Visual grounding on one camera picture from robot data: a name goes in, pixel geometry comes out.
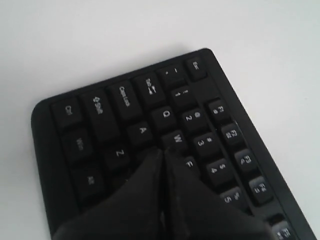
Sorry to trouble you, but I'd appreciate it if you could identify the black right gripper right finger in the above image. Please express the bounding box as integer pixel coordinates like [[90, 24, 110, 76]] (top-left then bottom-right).
[[163, 148, 273, 240]]

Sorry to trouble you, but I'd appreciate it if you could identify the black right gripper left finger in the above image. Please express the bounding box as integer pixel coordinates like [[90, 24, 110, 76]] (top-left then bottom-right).
[[52, 148, 165, 240]]

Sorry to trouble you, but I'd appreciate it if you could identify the black Acer keyboard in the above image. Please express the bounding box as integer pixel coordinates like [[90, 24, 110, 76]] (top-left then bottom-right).
[[31, 48, 315, 240]]

